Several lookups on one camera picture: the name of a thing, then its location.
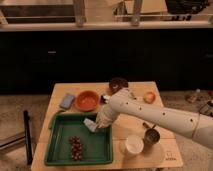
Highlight grey towel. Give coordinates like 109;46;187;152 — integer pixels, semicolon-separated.
83;118;97;132

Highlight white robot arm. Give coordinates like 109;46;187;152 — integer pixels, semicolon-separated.
96;88;213;150

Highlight orange red bowl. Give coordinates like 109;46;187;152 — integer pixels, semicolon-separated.
74;90;100;112

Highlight dark brown bowl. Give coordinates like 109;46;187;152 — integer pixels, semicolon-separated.
109;77;129;94

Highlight red grape bunch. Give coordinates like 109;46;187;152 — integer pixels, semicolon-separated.
69;136;83;161

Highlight white cup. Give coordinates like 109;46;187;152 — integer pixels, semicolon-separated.
125;135;144;156

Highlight blue sponge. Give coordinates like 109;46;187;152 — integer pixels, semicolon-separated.
59;94;75;109

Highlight green plastic tray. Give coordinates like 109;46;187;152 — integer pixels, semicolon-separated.
44;113;113;166

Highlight wooden table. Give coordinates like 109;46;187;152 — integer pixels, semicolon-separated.
31;83;183;171

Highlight orange fruit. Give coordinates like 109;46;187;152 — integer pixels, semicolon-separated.
143;92;156;104

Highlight black table leg bar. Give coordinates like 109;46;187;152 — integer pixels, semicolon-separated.
23;110;33;165

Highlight white handled brush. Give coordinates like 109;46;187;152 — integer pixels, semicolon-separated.
101;95;111;103

